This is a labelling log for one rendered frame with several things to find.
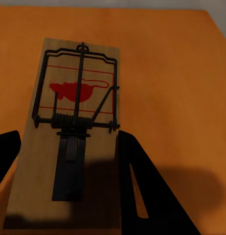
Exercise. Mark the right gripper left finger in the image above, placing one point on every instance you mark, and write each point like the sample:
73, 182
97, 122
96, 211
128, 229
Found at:
10, 144

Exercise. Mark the cabinet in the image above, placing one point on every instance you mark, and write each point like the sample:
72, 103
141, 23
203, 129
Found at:
172, 96

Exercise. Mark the mousetrap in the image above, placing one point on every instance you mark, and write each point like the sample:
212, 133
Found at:
67, 173

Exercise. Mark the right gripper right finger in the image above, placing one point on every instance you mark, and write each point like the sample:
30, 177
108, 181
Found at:
166, 215

